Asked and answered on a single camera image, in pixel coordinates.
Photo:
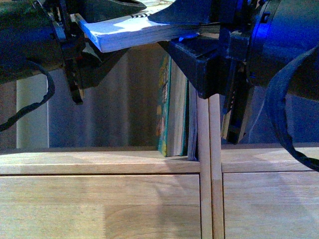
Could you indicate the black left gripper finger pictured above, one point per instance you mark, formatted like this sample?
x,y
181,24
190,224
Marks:
x,y
197,12

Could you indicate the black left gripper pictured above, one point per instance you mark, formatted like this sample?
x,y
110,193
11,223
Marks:
x,y
83,63

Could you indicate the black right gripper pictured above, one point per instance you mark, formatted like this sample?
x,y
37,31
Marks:
x,y
226,65

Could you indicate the white paperback book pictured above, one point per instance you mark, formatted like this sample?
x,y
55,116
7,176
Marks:
x,y
137,29

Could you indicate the right wooden shelf cabinet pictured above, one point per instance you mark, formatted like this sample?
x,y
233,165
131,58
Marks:
x,y
258,190

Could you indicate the wooden shelf cabinet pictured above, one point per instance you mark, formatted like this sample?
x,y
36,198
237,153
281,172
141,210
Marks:
x,y
258,190
93,172

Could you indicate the left wooden shelf cabinet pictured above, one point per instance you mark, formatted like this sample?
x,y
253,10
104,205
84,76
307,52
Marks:
x,y
93,172

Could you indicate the teal illustrated upright book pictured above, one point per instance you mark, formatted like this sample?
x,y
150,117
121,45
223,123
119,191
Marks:
x,y
172,110

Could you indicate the thin white upright book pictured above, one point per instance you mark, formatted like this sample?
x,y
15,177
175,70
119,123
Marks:
x,y
192,131

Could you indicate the grey curtain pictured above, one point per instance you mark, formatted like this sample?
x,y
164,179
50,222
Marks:
x,y
32,112

